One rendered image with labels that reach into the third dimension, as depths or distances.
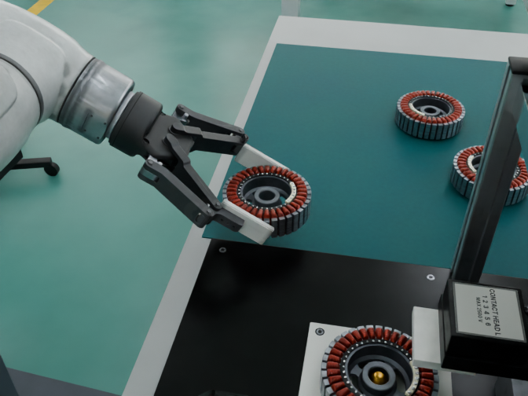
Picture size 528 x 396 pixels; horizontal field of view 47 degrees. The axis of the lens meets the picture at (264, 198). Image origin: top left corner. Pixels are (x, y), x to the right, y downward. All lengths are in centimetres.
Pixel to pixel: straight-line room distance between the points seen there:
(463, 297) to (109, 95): 43
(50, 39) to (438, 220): 55
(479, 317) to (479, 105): 68
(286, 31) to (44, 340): 101
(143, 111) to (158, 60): 224
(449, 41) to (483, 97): 24
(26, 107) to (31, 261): 134
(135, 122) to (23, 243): 136
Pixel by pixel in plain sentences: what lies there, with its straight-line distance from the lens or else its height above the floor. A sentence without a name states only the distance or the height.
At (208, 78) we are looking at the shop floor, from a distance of 278.
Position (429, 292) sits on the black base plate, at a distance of 76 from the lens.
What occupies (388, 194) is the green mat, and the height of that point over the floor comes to 75.
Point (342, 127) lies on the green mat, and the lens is 105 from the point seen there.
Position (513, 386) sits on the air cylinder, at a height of 82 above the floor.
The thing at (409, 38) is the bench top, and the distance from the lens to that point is 139.
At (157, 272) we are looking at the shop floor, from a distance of 185.
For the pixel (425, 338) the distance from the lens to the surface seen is 57.
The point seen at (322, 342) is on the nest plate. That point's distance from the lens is 67.
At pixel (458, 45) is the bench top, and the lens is 139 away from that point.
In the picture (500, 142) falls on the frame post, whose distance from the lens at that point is 65.
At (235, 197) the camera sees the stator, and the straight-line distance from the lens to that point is 75.
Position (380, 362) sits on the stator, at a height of 81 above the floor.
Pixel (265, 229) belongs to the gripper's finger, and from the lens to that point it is 72.
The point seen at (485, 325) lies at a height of 92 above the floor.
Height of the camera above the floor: 132
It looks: 39 degrees down
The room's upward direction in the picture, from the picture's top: straight up
